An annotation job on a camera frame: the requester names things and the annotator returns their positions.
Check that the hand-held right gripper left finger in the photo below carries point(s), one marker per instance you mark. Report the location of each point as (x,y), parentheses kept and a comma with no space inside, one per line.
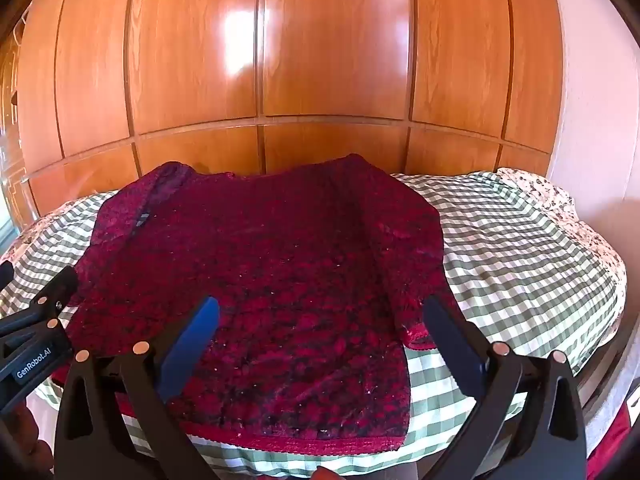
(192,340)

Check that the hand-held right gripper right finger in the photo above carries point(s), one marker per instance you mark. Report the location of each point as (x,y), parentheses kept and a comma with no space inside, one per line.
(450,340)

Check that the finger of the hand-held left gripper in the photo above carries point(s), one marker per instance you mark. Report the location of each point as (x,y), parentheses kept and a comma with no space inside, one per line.
(47,297)
(5,276)

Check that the red knit sweater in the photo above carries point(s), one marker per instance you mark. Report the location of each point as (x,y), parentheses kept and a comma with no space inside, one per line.
(280,260)

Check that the person's left hand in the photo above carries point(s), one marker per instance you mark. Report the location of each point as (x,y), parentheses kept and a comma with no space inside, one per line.
(22,440)

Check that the green checked blanket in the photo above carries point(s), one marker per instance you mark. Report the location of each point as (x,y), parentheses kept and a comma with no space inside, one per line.
(515,260)

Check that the wooden framed window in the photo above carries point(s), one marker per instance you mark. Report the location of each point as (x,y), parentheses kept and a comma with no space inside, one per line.
(7,150)

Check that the floral patterned pillow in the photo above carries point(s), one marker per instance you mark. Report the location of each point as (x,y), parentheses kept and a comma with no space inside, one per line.
(560,205)

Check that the red cloth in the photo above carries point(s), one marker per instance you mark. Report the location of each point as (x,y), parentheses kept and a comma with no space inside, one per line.
(607,440)

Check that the wooden wardrobe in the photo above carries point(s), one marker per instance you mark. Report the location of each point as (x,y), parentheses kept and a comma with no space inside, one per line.
(325,60)

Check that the dark wooden bed frame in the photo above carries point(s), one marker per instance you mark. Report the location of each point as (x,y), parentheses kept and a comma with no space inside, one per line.
(600,360)

